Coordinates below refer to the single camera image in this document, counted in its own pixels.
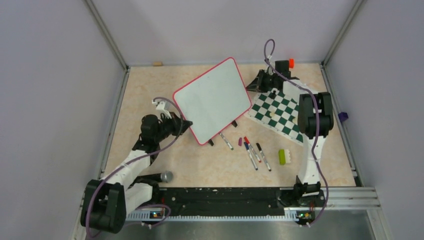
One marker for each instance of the pink framed whiteboard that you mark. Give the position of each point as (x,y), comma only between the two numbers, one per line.
(213,100)

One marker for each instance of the green white chessboard mat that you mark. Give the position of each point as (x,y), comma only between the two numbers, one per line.
(286,109)

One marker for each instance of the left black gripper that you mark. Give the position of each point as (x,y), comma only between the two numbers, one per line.
(175,122)

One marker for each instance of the orange block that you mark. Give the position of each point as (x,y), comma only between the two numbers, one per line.
(291,63)

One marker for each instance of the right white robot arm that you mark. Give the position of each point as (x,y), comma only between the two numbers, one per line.
(315,120)

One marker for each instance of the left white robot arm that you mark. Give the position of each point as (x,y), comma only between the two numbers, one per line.
(108,201)

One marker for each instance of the cork stopper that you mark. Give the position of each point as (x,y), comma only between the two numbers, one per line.
(157,64)

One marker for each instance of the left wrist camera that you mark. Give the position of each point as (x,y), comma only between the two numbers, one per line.
(162,106)

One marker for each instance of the purple block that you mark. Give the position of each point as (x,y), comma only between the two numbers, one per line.
(343,116)

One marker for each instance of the red whiteboard marker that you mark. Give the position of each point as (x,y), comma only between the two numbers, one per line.
(252,149)

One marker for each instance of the green whiteboard marker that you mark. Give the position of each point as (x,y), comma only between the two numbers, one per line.
(226,141)

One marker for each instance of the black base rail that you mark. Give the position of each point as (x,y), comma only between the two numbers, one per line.
(224,201)

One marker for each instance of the black grey microphone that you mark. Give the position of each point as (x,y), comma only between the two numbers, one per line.
(163,177)

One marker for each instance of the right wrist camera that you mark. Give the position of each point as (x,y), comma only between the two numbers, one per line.
(283,67)

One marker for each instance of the black whiteboard marker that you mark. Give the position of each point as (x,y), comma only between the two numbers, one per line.
(263,157)

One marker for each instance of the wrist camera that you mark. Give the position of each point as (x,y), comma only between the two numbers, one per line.
(283,67)
(162,106)

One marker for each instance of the green white toy brick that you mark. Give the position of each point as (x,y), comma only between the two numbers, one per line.
(284,157)

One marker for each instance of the blue whiteboard marker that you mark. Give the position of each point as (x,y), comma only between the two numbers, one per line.
(250,155)

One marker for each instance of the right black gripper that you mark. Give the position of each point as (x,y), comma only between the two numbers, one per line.
(256,85)

